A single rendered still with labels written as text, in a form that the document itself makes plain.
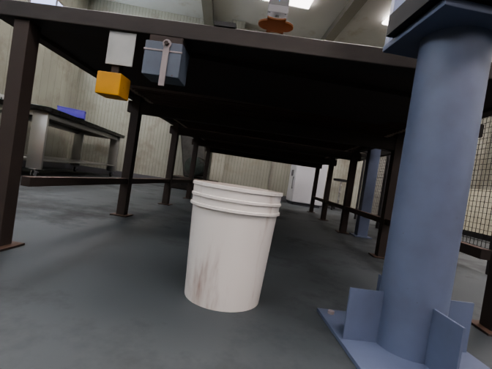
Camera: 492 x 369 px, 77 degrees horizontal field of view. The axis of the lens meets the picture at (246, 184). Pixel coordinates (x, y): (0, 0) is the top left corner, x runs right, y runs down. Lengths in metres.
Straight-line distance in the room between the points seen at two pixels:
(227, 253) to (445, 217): 0.57
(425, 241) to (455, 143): 0.25
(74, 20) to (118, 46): 0.18
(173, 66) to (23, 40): 0.58
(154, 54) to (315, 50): 0.56
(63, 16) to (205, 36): 0.52
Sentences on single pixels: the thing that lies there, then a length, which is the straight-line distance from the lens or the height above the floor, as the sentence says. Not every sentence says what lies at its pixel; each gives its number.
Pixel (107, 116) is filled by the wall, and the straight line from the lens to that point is 7.64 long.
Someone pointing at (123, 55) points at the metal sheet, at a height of 0.77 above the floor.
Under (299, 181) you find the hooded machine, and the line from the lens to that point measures 6.46.
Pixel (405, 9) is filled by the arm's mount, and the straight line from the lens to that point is 1.02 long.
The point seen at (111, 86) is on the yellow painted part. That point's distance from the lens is 1.24.
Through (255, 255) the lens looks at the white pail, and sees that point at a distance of 0.95.
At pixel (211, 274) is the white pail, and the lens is 0.95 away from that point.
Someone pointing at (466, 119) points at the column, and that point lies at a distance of 0.94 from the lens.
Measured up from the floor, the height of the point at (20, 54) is 0.72.
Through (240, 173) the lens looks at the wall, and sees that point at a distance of 7.11.
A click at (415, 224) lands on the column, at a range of 0.90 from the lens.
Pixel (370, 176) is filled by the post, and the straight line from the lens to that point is 3.22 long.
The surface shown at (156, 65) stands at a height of 0.74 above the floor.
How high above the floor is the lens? 0.40
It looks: 1 degrees down
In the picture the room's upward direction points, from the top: 9 degrees clockwise
